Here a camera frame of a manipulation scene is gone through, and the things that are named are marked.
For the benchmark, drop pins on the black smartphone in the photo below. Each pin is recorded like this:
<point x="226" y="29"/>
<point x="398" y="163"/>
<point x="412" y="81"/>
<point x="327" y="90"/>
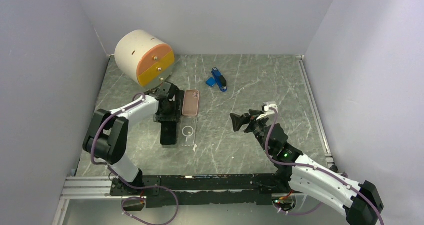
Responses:
<point x="168" y="133"/>
<point x="179" y="101"/>

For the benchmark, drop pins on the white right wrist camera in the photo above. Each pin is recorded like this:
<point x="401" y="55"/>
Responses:
<point x="269" y="109"/>

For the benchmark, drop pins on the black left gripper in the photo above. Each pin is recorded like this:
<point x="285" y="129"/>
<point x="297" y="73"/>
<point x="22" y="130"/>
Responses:
<point x="159" y="117"/>

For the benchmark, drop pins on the blue USB stick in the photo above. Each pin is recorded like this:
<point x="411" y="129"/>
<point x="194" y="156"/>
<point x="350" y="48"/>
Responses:
<point x="211" y="82"/>

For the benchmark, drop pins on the clear transparent phone case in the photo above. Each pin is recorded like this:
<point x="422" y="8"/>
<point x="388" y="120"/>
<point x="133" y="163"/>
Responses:
<point x="188" y="128"/>

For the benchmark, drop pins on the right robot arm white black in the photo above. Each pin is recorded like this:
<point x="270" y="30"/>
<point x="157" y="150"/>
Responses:
<point x="359" y="202"/>

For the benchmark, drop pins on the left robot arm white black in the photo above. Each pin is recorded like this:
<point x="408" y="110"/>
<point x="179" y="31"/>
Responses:
<point x="107" y="135"/>

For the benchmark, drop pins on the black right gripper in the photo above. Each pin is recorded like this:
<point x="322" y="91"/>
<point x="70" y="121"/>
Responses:
<point x="238" y="121"/>

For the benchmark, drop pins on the pink phone case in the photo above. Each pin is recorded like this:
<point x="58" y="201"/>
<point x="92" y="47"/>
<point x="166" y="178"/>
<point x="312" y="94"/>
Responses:
<point x="191" y="101"/>

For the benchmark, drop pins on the round cream drawer cabinet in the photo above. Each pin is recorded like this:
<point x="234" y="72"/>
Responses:
<point x="145" y="59"/>

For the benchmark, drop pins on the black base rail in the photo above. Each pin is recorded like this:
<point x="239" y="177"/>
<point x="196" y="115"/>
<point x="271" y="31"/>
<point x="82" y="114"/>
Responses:
<point x="261" y="189"/>

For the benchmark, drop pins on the blue and black gadget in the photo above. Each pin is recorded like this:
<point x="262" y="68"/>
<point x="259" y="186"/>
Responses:
<point x="219" y="79"/>

